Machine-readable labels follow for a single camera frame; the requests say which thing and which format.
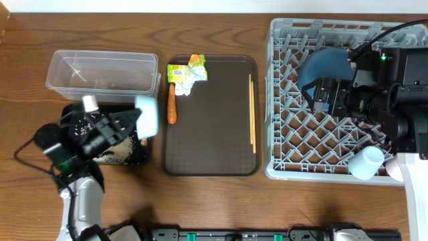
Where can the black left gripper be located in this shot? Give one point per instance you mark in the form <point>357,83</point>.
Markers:
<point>108,139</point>

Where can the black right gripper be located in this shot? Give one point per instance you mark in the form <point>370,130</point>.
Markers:
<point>339,89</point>

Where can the light blue bowl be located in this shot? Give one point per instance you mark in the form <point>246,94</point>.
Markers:
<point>148,121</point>

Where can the dark blue plate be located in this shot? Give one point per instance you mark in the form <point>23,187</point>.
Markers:
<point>329,63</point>

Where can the orange carrot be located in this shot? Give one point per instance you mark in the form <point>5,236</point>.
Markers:
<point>171,105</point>

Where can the wooden chopstick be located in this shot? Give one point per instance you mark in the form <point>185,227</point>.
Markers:
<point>250,111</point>
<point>253,118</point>

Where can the yellow green snack wrapper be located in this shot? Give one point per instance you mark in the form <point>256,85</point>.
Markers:
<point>184,76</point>

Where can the light blue cup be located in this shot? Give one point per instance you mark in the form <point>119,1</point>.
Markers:
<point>365,164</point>

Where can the pink cup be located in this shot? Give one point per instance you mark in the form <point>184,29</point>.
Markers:
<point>393,169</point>

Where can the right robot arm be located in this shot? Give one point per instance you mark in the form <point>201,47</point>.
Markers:
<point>387,88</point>

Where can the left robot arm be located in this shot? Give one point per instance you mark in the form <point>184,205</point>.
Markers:
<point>79,178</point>

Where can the grey plastic dishwasher rack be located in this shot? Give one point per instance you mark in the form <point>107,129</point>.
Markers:
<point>307,146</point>

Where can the white rice pile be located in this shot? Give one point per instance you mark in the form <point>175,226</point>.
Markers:
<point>115,155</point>

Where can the black tray bin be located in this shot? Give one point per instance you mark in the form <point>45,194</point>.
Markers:
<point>140,155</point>

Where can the clear plastic bin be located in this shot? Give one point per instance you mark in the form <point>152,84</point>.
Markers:
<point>110,76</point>

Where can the brown serving tray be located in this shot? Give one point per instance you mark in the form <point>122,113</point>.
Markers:
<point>212,135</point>

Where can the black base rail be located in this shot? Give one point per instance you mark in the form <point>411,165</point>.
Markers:
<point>297,232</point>

